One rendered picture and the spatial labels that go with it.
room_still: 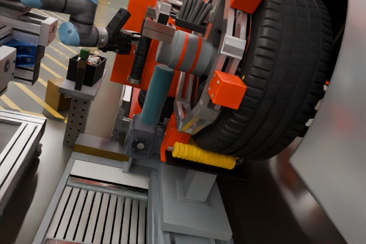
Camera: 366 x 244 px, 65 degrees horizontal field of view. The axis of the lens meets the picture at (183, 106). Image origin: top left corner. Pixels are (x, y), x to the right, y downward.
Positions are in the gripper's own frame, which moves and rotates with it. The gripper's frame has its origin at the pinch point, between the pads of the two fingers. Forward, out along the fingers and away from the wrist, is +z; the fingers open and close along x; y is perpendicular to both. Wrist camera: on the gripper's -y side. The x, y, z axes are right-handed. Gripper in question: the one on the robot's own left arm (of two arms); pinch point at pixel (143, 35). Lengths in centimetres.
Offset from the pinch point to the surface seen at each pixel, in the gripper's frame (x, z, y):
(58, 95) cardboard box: -82, 21, 71
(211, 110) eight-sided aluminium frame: 48, -14, 7
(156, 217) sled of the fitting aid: 36, -2, 69
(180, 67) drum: 26.1, -5.5, 2.6
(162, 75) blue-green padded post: 14.5, 1.5, 11.6
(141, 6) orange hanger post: -17.0, 11.9, -8.9
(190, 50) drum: 28.1, -5.2, -4.3
